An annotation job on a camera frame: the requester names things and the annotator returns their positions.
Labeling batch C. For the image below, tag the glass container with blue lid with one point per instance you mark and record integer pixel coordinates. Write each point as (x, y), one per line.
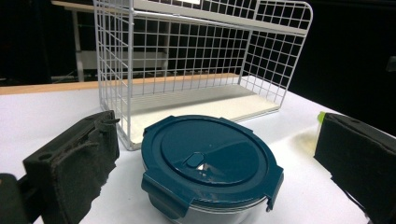
(218, 149)

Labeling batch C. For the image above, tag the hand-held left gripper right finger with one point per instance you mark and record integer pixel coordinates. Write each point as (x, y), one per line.
(361, 161)

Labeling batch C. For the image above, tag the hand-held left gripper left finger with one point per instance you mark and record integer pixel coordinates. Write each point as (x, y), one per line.
(71, 161)

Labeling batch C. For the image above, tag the green plastic bowl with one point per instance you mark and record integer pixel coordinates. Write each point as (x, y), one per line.
(321, 117)

